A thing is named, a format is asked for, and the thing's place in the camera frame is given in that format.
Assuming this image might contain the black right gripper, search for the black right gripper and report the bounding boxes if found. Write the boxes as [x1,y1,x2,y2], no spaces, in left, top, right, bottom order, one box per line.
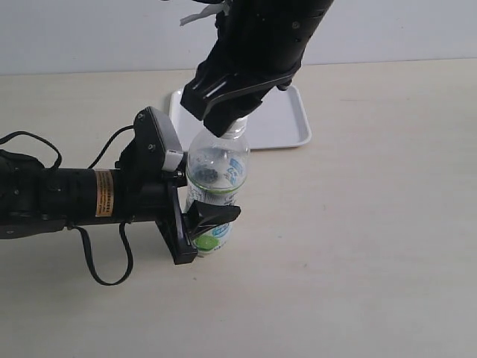
[181,29,303,136]

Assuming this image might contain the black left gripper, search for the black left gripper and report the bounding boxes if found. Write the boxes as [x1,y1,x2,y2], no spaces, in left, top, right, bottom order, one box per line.
[113,141,241,266]

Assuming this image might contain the white bottle cap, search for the white bottle cap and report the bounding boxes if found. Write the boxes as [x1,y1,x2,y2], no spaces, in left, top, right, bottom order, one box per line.
[230,116,248,131]

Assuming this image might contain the clear plastic drink bottle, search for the clear plastic drink bottle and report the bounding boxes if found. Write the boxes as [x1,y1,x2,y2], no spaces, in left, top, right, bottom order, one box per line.
[184,116,251,258]

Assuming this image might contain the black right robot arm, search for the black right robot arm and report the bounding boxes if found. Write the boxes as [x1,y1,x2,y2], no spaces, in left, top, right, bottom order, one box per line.
[180,1,332,137]

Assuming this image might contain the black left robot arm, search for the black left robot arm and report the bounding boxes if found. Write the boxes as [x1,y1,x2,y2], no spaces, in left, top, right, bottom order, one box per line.
[1,140,241,265]

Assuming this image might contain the white plastic tray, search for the white plastic tray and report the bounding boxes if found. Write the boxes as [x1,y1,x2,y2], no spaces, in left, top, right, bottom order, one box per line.
[169,86,312,150]

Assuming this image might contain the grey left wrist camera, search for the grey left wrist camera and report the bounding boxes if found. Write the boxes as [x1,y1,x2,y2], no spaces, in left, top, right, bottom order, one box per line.
[133,107,184,175]

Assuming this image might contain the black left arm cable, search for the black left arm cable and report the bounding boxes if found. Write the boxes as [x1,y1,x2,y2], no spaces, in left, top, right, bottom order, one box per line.
[0,125,135,286]

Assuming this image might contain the white cable tie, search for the white cable tie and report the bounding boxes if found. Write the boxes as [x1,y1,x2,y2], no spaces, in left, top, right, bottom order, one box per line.
[179,0,233,27]

